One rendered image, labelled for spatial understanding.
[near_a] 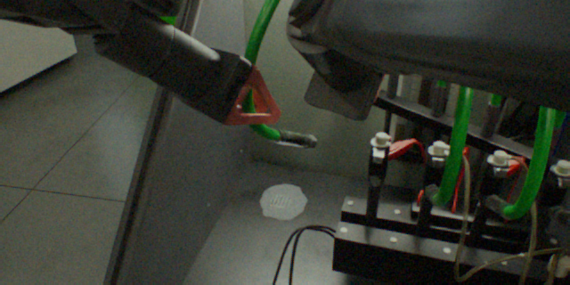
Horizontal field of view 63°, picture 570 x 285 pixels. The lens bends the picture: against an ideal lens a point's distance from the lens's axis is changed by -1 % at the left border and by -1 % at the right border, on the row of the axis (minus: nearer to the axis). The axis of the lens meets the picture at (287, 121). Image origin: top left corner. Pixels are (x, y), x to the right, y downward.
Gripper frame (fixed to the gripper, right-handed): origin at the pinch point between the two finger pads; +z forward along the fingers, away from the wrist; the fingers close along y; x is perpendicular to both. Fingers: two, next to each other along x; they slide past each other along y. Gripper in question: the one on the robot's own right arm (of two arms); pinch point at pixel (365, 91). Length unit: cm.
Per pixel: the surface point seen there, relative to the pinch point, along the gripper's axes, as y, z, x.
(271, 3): 2.8, -14.3, 8.4
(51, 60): -4, 169, 278
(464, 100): 0.3, -7.5, -12.2
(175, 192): -22.8, 9.8, 26.6
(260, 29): -0.2, -14.1, 8.4
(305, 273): -28.8, 30.3, 7.4
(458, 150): -4.3, -5.9, -13.1
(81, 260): -79, 101, 119
